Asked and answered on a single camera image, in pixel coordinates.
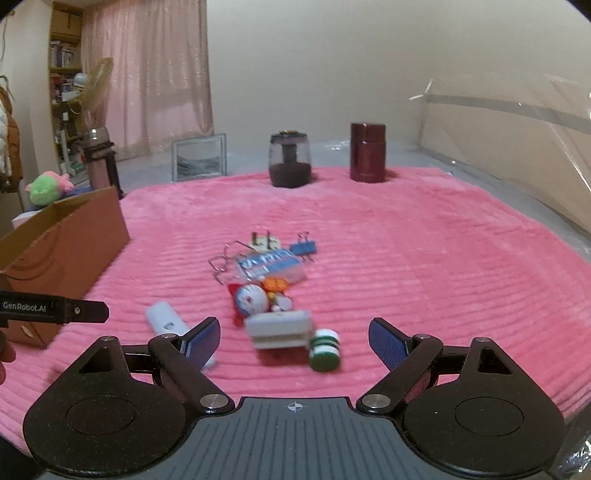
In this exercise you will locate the standing fan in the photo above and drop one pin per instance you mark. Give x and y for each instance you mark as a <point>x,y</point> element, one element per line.
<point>97,87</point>

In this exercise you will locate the blue cat figure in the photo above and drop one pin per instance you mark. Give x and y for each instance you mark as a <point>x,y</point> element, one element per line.
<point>249,300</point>

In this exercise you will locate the green and white discs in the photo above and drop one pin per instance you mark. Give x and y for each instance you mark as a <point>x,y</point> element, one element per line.
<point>325,350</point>

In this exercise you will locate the wooden bookshelf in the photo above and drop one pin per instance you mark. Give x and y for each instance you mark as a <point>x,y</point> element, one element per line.
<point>64,46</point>

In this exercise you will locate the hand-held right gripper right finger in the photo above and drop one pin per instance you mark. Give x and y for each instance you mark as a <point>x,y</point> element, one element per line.
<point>384,339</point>

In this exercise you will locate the dark glass jar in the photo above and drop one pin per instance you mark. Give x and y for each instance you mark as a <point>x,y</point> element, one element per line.
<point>290,161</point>

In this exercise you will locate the clear plastic cover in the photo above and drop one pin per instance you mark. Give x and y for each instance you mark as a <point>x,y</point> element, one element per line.
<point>508,138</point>

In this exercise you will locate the white flat box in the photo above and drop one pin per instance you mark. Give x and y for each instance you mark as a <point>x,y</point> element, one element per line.
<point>23,220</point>

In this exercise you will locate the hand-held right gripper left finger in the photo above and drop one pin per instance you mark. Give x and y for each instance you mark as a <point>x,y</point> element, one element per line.
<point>205,339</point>

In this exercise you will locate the silver picture frame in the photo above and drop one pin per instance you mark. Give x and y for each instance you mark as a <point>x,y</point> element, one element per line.
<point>198,159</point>

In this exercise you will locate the pink ribbed blanket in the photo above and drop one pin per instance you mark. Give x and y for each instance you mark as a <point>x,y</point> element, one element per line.
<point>415,277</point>

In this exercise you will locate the orange jacket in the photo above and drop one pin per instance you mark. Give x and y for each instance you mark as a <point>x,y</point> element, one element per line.
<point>14,138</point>

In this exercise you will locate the blue binder clip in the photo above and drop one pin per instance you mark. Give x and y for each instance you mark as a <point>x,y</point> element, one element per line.
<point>304,248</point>

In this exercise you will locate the blue dental floss box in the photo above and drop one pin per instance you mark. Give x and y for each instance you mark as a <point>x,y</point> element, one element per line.
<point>268,265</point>

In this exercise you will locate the pink curtain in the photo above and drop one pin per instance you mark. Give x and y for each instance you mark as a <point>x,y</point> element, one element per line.
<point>152,78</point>

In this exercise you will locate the white rectangular gadget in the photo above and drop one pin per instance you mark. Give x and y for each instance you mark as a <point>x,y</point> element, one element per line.
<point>277,325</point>

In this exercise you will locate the white stick dongle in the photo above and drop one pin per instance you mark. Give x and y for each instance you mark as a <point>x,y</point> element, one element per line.
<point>161,318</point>

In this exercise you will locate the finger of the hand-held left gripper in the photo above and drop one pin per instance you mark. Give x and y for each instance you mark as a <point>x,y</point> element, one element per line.
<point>90,311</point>

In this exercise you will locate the person's left hand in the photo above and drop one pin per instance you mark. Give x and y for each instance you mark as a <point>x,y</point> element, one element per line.
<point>5,360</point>

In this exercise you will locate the green and pink plush toy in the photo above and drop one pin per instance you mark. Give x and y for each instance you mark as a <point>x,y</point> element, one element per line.
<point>44,189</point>

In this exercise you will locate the maroon thermos flask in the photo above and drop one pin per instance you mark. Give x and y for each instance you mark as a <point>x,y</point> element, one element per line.
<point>367,152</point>

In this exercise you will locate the brown cardboard box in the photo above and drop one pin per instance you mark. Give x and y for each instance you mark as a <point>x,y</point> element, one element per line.
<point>69,249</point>

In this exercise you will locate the white three-pin plug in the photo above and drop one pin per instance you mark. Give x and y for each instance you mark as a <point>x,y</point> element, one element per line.
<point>265,242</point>

